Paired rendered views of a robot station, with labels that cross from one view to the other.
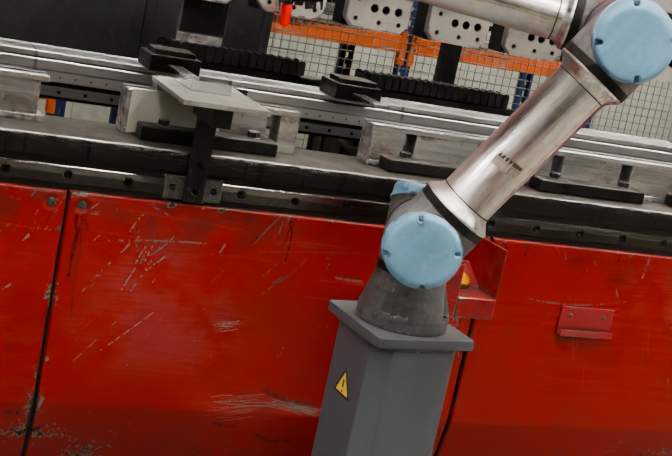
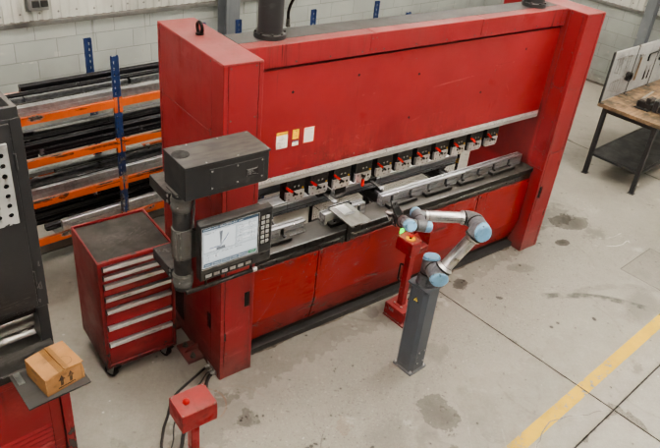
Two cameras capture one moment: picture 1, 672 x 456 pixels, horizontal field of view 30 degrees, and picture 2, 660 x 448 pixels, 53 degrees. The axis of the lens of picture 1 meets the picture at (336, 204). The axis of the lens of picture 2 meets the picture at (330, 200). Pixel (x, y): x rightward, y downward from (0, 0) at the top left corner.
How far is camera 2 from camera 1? 3.00 m
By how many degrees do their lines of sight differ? 24
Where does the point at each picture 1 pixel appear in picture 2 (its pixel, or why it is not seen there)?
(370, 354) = (423, 295)
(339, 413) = (415, 305)
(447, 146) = (401, 194)
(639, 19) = (484, 230)
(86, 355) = (324, 284)
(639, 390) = (454, 236)
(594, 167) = (437, 182)
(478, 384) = not seen: hidden behind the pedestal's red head
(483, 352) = not seen: hidden behind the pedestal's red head
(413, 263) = (438, 283)
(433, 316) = not seen: hidden behind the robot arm
